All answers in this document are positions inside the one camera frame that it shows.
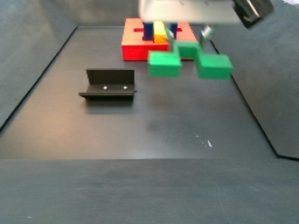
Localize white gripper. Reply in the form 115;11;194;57
138;0;239;41

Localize green stepped block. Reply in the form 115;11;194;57
149;41;234;80

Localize red base board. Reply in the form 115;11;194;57
122;18;198;61

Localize black angle fixture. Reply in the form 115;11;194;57
79;68;137;99

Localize yellow long bar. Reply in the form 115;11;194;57
154;21;167;44

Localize blue right post block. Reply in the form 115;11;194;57
170;23;178;39

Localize blue post block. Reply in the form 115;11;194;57
143;23;154;40
170;23;178;39

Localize blue left post block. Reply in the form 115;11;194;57
143;23;154;40

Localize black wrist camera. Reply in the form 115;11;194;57
233;0;274;28

